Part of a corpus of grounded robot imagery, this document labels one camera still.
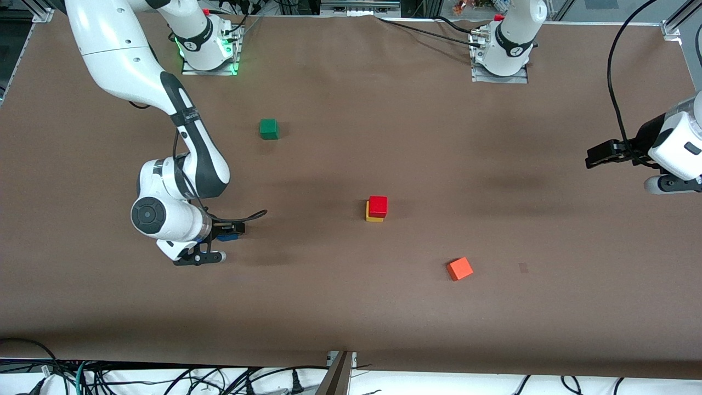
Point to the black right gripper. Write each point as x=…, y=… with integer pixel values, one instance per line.
x=221, y=226

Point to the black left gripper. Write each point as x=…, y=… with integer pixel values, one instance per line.
x=649, y=134

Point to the blue wooden block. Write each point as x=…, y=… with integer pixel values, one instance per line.
x=227, y=238

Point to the red wooden block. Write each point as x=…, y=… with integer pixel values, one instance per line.
x=378, y=206

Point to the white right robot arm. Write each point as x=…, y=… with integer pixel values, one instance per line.
x=120, y=49

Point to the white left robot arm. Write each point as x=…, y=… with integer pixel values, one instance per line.
x=513, y=33

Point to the green wooden block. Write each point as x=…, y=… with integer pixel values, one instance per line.
x=269, y=129

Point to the brown table cover sheet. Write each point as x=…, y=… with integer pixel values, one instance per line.
x=351, y=307

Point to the yellow wooden block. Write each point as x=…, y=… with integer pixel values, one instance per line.
x=374, y=219

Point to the black power plug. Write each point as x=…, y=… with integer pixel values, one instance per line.
x=296, y=383

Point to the orange wooden block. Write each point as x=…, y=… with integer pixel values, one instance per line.
x=459, y=269

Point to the aluminium frame profile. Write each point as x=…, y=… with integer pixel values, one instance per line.
x=43, y=12
x=359, y=6
x=692, y=60

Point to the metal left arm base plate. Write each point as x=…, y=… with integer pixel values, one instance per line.
x=499, y=78

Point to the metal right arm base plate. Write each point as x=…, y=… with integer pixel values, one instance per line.
x=208, y=70

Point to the aluminium frame post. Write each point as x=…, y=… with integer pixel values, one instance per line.
x=337, y=376

